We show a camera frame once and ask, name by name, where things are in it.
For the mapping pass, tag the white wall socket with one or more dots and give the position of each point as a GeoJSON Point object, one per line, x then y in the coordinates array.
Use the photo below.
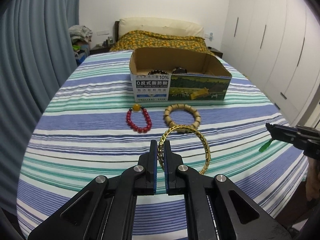
{"type": "Point", "coordinates": [208, 36]}

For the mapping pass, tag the striped blue green bedsheet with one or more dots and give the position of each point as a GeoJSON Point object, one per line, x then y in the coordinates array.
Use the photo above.
{"type": "Point", "coordinates": [83, 133]}

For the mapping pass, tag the pile of clothes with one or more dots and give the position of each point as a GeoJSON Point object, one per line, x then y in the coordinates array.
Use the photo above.
{"type": "Point", "coordinates": [81, 38]}

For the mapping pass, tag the cream padded headboard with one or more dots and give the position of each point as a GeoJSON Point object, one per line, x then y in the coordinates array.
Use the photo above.
{"type": "Point", "coordinates": [162, 26]}

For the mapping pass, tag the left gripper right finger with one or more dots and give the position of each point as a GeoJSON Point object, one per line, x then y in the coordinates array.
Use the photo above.
{"type": "Point", "coordinates": [215, 207]}

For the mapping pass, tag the cardboard box printed front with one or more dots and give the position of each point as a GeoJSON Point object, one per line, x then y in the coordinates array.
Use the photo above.
{"type": "Point", "coordinates": [171, 74]}

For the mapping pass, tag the person right hand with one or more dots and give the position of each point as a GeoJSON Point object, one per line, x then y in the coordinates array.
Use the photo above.
{"type": "Point", "coordinates": [312, 180]}

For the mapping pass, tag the yellow floral blanket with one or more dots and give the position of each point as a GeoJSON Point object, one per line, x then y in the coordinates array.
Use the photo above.
{"type": "Point", "coordinates": [140, 39]}

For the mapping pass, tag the blue grey curtain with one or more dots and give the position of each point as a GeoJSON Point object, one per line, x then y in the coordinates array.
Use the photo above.
{"type": "Point", "coordinates": [36, 60]}

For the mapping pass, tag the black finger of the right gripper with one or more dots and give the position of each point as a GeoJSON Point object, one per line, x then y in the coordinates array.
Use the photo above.
{"type": "Point", "coordinates": [282, 133]}

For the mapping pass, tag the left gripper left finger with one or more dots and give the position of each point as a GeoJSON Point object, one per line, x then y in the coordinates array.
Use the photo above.
{"type": "Point", "coordinates": [105, 207]}

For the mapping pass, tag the white wardrobe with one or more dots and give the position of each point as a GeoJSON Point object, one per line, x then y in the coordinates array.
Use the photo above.
{"type": "Point", "coordinates": [275, 44]}

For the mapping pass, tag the dark wooden nightstand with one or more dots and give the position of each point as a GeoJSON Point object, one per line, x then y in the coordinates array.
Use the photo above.
{"type": "Point", "coordinates": [215, 52]}

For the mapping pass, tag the left dark nightstand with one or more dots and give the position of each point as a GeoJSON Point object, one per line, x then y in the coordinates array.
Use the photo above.
{"type": "Point", "coordinates": [100, 49]}

